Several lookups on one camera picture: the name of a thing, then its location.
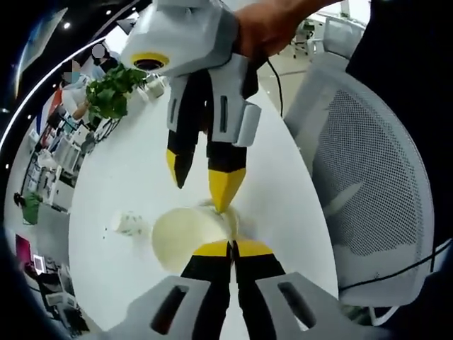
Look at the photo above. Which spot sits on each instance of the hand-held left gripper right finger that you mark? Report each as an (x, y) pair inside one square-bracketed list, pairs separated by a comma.
[(262, 294)]

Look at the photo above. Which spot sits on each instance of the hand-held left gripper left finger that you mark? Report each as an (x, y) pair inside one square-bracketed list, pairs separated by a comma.
[(205, 294)]

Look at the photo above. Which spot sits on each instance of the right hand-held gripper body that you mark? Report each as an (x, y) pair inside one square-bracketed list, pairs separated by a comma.
[(184, 32)]

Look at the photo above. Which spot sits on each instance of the white green-print paper cup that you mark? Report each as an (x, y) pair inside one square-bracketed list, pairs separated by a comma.
[(129, 223), (184, 233)]

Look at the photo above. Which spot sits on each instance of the person's right hand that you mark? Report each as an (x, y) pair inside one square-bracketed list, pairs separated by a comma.
[(269, 28)]

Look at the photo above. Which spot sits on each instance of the green potted plant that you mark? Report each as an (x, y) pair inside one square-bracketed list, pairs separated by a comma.
[(113, 93)]

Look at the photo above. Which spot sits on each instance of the person's dark clothing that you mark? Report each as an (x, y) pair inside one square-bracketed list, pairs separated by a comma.
[(407, 46)]

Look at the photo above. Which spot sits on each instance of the pink wall screen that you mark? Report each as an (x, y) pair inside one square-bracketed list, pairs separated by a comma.
[(24, 249)]

